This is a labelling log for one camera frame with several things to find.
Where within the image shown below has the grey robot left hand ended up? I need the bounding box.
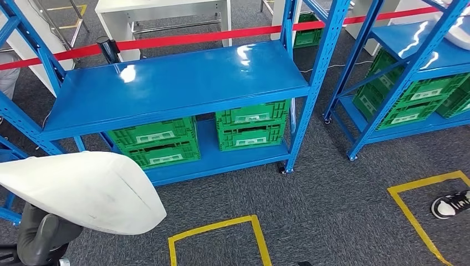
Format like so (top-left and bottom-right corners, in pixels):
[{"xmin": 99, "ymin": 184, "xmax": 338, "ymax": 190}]
[{"xmin": 16, "ymin": 203, "xmax": 83, "ymax": 266}]

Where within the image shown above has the green plastic crate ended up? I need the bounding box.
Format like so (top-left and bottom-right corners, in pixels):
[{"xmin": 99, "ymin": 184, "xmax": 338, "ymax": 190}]
[
  {"xmin": 124, "ymin": 141, "xmax": 202, "ymax": 170},
  {"xmin": 435, "ymin": 79, "xmax": 470, "ymax": 119},
  {"xmin": 352, "ymin": 82, "xmax": 447, "ymax": 131},
  {"xmin": 217, "ymin": 122, "xmax": 288, "ymax": 152},
  {"xmin": 214, "ymin": 100, "xmax": 292, "ymax": 128},
  {"xmin": 368, "ymin": 48, "xmax": 470, "ymax": 107},
  {"xmin": 293, "ymin": 13, "xmax": 325, "ymax": 49},
  {"xmin": 106, "ymin": 116, "xmax": 199, "ymax": 149}
]

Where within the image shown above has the person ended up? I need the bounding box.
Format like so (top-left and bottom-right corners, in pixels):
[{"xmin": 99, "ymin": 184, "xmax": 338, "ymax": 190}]
[{"xmin": 0, "ymin": 51, "xmax": 22, "ymax": 100}]

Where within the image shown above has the white cabinet panel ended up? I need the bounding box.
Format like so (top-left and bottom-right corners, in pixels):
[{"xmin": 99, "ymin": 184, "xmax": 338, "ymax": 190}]
[{"xmin": 7, "ymin": 0, "xmax": 75, "ymax": 97}]

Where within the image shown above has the yellow floor tape square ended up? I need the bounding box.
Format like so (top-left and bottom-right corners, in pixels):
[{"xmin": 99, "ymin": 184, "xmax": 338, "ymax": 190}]
[
  {"xmin": 387, "ymin": 170, "xmax": 470, "ymax": 266},
  {"xmin": 167, "ymin": 215, "xmax": 273, "ymax": 266}
]

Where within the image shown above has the red barrier belt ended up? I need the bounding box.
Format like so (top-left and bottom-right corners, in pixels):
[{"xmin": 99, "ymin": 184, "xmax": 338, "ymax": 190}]
[{"xmin": 0, "ymin": 6, "xmax": 440, "ymax": 71}]

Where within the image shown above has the white table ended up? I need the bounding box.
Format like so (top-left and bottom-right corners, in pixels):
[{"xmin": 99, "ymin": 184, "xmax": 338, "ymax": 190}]
[{"xmin": 94, "ymin": 0, "xmax": 233, "ymax": 62}]

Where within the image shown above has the person's black white shoe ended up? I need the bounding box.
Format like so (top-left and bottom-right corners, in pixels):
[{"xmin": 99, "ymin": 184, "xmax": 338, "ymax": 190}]
[{"xmin": 430, "ymin": 190, "xmax": 470, "ymax": 220}]

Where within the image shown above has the black stanchion post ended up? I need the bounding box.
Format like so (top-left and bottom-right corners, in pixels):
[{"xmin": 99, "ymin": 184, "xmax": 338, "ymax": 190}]
[{"xmin": 96, "ymin": 35, "xmax": 121, "ymax": 65}]

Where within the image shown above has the white floor cable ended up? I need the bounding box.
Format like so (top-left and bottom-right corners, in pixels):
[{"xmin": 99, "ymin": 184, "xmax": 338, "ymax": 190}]
[{"xmin": 299, "ymin": 60, "xmax": 374, "ymax": 73}]

